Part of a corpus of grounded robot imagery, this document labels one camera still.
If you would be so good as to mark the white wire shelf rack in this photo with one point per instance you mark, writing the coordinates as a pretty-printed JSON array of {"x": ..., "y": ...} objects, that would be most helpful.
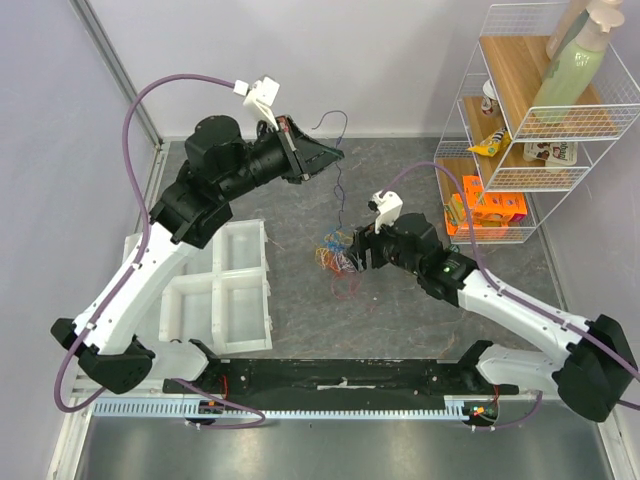
[{"x": 510, "y": 51}]

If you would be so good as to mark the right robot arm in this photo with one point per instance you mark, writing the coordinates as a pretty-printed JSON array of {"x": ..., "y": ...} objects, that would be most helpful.
[{"x": 587, "y": 363}]

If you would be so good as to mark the orange snack box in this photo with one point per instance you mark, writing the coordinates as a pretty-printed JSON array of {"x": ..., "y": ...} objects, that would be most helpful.
[{"x": 490, "y": 209}]

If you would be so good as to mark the green yellow snack box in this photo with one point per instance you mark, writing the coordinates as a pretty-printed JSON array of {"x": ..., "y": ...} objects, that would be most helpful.
[{"x": 455, "y": 211}]

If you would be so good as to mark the beige pump bottle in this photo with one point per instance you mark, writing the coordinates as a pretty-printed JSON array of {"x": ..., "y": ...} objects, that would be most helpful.
[{"x": 571, "y": 22}]

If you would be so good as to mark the white compartment tray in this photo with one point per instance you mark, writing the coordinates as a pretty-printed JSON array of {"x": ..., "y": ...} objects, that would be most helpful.
[{"x": 219, "y": 296}]

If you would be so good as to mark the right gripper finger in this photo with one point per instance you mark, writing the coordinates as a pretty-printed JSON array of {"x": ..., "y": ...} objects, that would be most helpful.
[
  {"x": 359, "y": 264},
  {"x": 360, "y": 241}
]

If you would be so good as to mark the small white cup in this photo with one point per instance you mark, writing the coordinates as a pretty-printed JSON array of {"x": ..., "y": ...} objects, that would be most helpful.
[{"x": 490, "y": 106}]

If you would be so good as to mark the yellow snack bag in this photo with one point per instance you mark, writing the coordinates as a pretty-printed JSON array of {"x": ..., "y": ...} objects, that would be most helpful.
[{"x": 493, "y": 144}]

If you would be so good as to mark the aluminium corner post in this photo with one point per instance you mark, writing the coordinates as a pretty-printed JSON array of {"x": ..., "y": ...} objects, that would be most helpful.
[{"x": 98, "y": 35}]

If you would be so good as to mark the green lotion pump bottle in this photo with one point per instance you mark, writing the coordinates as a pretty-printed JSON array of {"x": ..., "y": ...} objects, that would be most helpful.
[{"x": 576, "y": 61}]

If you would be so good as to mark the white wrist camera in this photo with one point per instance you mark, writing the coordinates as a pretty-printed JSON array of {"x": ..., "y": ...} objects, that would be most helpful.
[
  {"x": 259, "y": 97},
  {"x": 388, "y": 206}
]

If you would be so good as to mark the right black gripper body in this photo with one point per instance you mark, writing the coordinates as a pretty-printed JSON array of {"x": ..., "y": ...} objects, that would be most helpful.
[{"x": 364, "y": 249}]

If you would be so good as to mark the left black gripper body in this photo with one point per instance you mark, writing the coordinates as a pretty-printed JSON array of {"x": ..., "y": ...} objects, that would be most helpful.
[{"x": 279, "y": 152}]

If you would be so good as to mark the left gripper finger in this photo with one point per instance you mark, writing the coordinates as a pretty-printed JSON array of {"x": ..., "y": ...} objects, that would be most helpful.
[
  {"x": 309, "y": 148},
  {"x": 310, "y": 166}
]

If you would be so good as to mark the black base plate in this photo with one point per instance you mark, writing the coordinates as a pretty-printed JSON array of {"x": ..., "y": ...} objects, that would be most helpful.
[{"x": 345, "y": 384}]

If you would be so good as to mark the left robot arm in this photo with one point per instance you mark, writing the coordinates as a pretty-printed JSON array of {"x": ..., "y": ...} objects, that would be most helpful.
[{"x": 220, "y": 167}]

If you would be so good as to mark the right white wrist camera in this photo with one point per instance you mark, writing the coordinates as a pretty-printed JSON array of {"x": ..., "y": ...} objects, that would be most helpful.
[{"x": 388, "y": 206}]

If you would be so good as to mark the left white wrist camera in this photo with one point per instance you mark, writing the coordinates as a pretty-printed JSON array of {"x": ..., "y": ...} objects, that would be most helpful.
[{"x": 259, "y": 97}]

